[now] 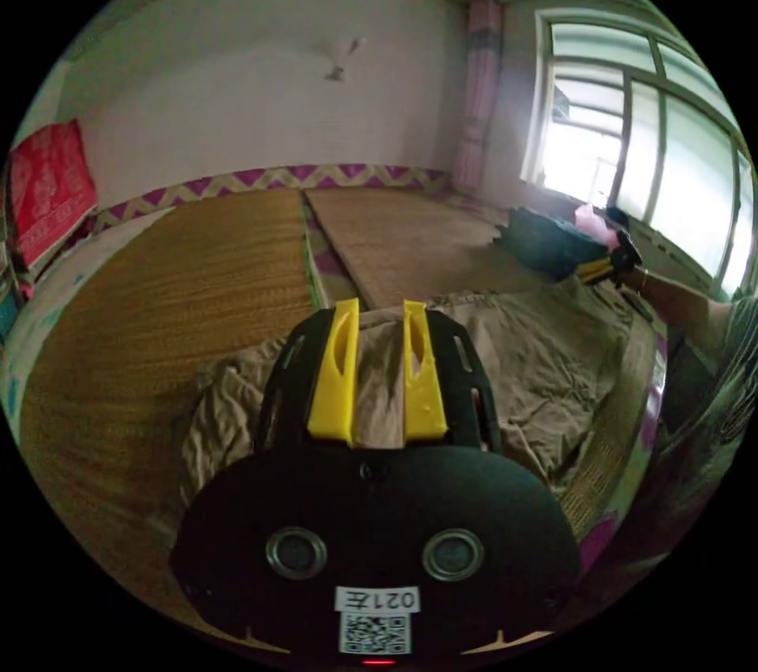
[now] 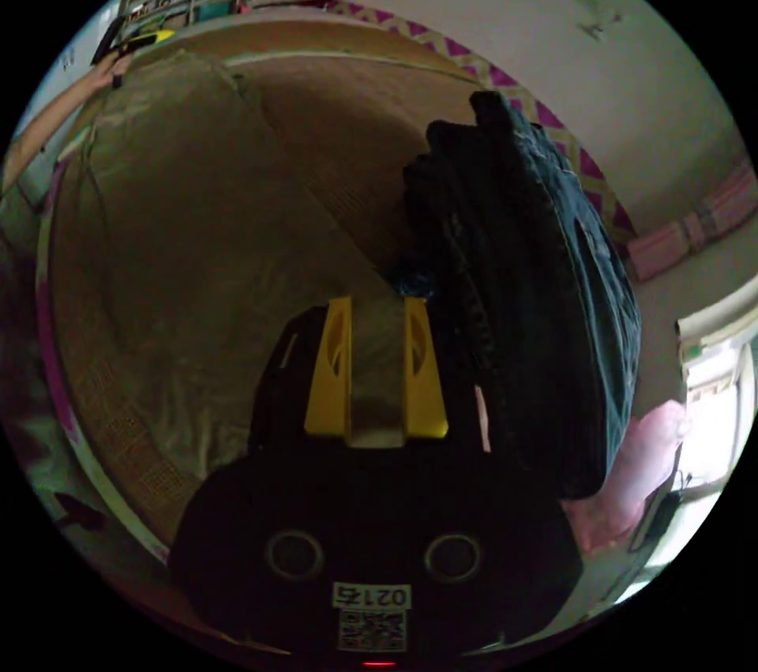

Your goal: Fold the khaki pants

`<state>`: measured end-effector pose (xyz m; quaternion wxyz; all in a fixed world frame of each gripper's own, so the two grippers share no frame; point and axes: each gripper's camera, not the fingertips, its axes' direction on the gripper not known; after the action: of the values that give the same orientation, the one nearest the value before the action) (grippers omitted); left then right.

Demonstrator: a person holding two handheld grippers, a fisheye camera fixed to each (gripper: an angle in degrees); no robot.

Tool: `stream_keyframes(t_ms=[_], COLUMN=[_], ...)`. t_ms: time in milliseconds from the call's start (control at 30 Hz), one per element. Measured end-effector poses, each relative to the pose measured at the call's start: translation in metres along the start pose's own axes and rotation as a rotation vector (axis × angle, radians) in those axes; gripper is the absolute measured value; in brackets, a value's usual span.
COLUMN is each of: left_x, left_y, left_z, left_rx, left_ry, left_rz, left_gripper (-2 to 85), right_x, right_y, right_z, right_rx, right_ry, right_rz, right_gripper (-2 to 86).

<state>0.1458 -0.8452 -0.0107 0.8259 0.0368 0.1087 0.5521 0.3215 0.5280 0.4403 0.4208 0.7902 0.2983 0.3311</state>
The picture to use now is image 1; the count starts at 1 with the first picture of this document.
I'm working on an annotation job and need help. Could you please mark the bed with woven mat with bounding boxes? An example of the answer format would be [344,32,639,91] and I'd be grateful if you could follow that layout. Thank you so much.
[11,164,674,635]

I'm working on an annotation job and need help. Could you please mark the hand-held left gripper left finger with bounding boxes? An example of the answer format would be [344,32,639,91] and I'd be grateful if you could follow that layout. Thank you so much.
[307,297,360,446]

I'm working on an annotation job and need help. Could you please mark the pile of clothes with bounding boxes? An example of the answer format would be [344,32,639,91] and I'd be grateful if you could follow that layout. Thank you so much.
[493,205,612,281]

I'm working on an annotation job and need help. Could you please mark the person's right forearm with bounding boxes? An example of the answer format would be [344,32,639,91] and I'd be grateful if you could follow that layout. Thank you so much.
[639,268,738,336]

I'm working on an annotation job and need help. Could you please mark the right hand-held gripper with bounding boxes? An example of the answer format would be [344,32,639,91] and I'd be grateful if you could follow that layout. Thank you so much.
[577,228,645,287]

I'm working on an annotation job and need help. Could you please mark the pink curtain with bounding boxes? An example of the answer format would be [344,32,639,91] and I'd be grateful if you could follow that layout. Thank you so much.
[453,0,505,191]

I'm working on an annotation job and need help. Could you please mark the khaki pants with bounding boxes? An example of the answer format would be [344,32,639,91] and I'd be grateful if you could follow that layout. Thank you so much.
[177,276,659,502]

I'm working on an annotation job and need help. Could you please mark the window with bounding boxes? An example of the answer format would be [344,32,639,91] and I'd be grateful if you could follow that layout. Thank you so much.
[520,8,758,303]

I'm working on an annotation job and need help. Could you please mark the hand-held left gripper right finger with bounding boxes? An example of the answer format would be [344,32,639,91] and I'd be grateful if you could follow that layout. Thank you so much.
[402,299,448,446]

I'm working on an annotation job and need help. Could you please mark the red flowered folded blanket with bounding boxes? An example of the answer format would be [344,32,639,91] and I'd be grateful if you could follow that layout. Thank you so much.
[6,118,99,272]

